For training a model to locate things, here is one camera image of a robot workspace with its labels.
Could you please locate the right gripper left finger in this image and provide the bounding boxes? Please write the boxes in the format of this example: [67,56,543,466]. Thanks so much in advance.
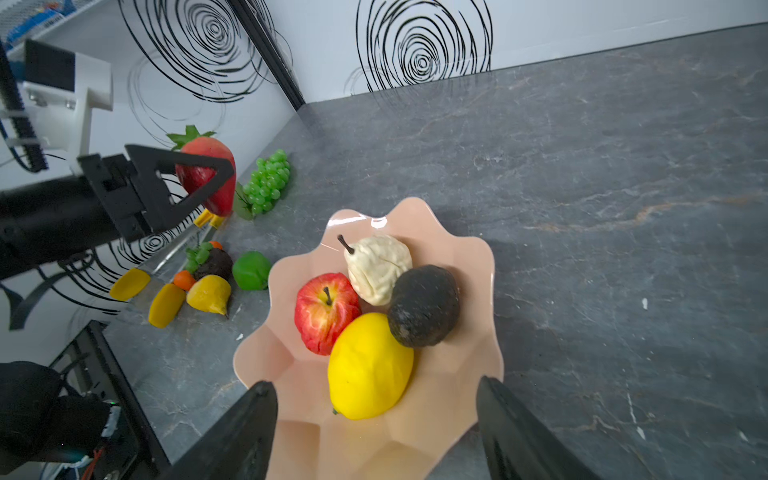
[160,381,278,479]

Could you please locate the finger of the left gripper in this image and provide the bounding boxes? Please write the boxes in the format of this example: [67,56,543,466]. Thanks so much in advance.
[125,144,235,233]

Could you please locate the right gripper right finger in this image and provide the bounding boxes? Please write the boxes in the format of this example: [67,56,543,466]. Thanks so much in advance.
[476,376,598,479]

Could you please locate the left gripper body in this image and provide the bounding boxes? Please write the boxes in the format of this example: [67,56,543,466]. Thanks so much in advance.
[1,40,147,278]

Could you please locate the red fake strawberry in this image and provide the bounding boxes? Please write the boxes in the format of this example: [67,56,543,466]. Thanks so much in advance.
[166,125,236,217]

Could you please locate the dark fake mangosteen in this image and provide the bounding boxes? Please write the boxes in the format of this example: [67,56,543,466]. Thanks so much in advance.
[184,242,234,280]

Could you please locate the small yellow fake pear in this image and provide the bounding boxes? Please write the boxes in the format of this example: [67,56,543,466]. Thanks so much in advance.
[186,275,232,317]

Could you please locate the green fake lime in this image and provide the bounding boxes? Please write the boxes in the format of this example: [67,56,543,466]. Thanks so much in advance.
[232,251,272,291]

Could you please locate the yellow fake lemon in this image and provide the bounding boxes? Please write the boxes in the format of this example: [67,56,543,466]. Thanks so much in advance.
[328,313,415,420]

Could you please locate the dark fake avocado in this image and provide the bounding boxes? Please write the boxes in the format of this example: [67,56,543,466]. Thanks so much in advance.
[387,264,460,348]

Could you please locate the red fake apple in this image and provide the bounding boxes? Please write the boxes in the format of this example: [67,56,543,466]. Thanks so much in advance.
[294,273,362,356]

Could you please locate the pink scalloped fruit bowl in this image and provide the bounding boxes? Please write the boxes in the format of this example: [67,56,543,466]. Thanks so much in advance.
[233,197,504,479]

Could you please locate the beige fake pear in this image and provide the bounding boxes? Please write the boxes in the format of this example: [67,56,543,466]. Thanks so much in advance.
[337,234,413,306]

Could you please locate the green fake grapes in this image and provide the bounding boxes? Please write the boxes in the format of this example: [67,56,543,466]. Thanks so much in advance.
[233,149,292,220]

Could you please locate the yellow kitchen tongs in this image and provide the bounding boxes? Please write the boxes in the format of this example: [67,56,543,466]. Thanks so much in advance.
[109,209,229,302]

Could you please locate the blue candy packet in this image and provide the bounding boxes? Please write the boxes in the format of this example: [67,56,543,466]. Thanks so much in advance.
[1,1,76,50]

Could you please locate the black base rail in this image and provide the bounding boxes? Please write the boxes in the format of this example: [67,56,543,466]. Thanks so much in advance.
[50,321,170,479]

